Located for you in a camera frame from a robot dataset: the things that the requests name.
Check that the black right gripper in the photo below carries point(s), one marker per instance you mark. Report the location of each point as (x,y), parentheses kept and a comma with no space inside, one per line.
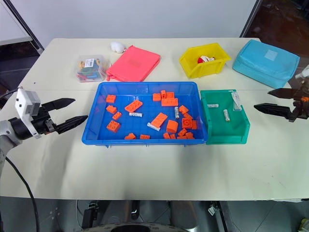
(300,106)

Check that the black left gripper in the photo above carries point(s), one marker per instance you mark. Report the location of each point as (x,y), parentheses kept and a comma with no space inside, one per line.
(44,123)

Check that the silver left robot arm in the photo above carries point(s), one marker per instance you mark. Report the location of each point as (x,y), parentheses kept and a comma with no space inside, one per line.
(7,135)

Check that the clear box of colourful pieces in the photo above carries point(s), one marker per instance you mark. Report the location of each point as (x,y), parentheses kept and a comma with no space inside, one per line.
(90,68)

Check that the black power adapter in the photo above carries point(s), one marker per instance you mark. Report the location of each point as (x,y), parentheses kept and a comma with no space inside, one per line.
(88,215)

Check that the light blue fabric pouch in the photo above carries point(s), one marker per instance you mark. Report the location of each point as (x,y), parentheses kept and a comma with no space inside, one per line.
(265,62)

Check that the orange small building block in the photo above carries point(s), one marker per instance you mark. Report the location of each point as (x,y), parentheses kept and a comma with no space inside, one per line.
(181,137)
(190,135)
(170,95)
(182,132)
(173,136)
(194,124)
(111,109)
(116,116)
(187,116)
(166,135)
(163,94)
(144,136)
(183,109)
(130,136)
(157,97)

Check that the orange square building block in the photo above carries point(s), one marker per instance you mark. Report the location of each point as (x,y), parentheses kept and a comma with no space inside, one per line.
(186,123)
(114,126)
(110,98)

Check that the green plastic bin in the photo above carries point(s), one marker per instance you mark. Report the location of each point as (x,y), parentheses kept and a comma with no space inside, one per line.
(224,135)

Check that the orange long building block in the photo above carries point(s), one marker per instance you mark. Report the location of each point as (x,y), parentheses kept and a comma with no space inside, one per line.
(169,102)
(133,106)
(159,120)

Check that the yellow plastic bin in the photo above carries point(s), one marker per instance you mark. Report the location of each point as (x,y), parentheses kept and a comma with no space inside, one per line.
(205,68)

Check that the white rounded object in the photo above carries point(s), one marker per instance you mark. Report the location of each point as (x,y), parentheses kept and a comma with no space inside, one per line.
(117,47)

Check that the red and white toy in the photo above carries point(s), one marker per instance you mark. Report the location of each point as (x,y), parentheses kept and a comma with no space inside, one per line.
(205,59)

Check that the pink fabric pouch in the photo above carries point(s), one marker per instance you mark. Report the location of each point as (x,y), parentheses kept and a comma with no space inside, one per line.
(134,64)

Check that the blue plastic tray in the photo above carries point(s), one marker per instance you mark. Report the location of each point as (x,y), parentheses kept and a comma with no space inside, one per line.
(144,142)

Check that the orange smooth sloped block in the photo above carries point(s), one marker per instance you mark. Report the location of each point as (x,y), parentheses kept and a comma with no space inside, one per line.
(172,126)

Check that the grey metal table leg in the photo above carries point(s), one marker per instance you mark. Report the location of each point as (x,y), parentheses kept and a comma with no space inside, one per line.
(225,216)

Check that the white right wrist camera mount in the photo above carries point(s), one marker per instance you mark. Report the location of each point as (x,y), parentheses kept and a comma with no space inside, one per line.
(304,73)

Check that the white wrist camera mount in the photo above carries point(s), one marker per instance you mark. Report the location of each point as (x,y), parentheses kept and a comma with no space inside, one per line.
(304,73)
(24,101)

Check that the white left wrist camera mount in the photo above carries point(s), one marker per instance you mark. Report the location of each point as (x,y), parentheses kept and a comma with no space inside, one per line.
(24,101)

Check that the black frame pole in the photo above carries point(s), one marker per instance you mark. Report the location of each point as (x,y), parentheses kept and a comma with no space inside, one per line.
(249,18)

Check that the black partition frame bar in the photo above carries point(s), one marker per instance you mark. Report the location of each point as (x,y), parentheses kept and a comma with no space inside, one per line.
(26,26)

